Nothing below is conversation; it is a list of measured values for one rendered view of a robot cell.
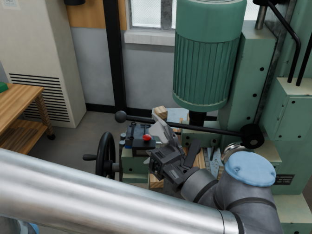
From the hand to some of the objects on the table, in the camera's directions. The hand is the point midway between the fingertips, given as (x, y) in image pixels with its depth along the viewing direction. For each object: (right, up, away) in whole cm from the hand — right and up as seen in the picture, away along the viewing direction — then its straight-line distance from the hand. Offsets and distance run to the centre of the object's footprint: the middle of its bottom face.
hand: (150, 131), depth 81 cm
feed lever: (+25, -8, +4) cm, 27 cm away
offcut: (+2, -18, +12) cm, 22 cm away
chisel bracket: (+18, -6, +19) cm, 27 cm away
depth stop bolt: (+22, -11, +18) cm, 30 cm away
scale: (+19, -6, +18) cm, 27 cm away
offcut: (+4, +5, +40) cm, 41 cm away
